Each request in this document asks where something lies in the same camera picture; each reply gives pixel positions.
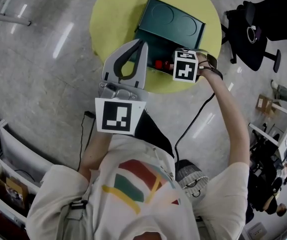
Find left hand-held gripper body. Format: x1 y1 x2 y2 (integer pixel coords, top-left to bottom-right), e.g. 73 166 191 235
94 80 150 137

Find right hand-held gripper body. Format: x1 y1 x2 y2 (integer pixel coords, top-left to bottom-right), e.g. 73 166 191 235
172 48 219 84

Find red small object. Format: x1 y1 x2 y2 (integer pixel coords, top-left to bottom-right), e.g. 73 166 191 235
154 59 175 72

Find dark green drawer box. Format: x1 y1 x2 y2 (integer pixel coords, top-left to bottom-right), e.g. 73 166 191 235
134 0 207 75

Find person's left forearm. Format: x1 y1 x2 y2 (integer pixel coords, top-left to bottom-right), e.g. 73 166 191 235
79 130 114 178

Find person's right forearm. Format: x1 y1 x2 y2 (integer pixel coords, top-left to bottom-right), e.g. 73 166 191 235
201 68 250 168

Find cardboard box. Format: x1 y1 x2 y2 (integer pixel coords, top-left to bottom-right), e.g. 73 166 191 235
255 93 282 115

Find person's right hand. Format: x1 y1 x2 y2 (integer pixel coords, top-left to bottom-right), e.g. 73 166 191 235
197 54 211 70

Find person's black trousers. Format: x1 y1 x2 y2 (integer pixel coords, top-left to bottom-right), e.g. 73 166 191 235
132 109 176 159

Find round yellow-green table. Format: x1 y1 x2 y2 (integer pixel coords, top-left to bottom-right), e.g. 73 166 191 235
89 0 223 95

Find black mesh office chair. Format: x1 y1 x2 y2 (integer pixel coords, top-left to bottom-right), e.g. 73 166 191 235
221 0 287 73

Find person's white printed shirt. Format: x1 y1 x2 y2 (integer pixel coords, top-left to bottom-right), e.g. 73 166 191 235
25 133 250 240

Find white metal rack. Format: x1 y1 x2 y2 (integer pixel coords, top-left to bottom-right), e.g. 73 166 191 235
0 103 57 235

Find black cable with adapter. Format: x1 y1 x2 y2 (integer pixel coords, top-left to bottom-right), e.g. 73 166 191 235
77 110 97 172

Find white charger cable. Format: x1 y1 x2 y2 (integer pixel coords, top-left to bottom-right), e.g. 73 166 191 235
246 25 258 45

